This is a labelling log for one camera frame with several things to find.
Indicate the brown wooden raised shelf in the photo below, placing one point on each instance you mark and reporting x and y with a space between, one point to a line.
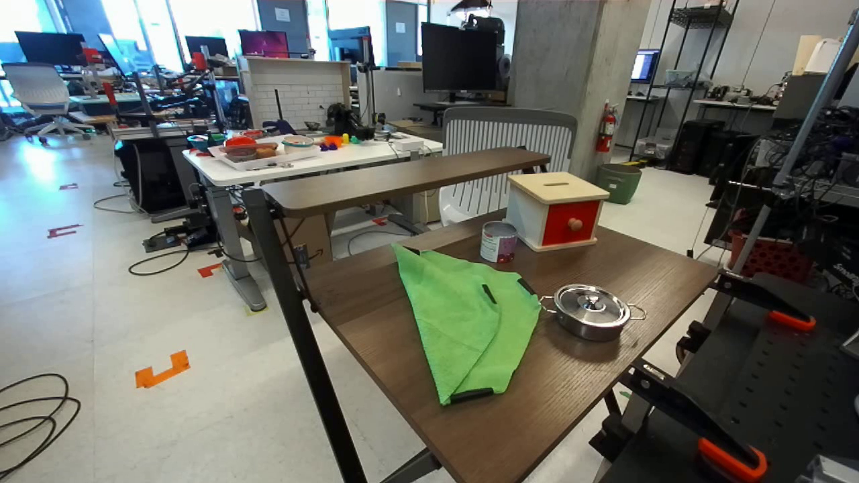
392 178

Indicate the green cloth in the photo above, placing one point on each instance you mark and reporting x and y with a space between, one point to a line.
464 323

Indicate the wooden box with red drawer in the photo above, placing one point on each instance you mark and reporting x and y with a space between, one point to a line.
553 210

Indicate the grey mesh panel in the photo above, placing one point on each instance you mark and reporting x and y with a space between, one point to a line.
499 136

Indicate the colourful small toys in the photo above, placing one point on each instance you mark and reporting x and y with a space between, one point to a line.
333 140

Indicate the white desk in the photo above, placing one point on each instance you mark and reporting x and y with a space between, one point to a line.
295 162

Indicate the steel pot with lid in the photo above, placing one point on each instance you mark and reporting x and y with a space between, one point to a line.
590 311

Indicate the large black monitor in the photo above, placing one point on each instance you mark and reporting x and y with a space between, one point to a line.
459 56

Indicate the green bin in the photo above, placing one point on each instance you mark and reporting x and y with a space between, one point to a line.
619 182

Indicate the white desk partition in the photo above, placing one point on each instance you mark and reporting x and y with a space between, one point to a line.
295 91

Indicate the red orange tray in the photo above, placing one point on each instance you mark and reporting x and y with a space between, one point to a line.
245 146

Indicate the red fire extinguisher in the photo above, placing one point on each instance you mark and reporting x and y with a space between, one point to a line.
608 128

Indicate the background computer monitor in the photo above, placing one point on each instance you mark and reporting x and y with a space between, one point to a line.
263 45
350 45
206 45
49 48

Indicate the small blue lit screen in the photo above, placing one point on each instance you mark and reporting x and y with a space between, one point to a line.
645 66

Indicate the black under desk cabinet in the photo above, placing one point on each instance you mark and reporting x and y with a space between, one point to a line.
147 177

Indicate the orange floor tape marker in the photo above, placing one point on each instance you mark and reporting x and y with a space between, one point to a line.
162 371

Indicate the red plastic crate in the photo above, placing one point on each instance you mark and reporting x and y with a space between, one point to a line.
772 260

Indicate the black perforated board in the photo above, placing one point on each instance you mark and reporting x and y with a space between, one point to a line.
780 394

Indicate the white office chair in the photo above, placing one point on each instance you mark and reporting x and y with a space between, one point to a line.
40 96

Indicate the beige cardboard box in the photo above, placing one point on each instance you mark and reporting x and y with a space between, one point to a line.
808 56

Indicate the black metal table frame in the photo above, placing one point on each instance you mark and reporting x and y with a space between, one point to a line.
304 358

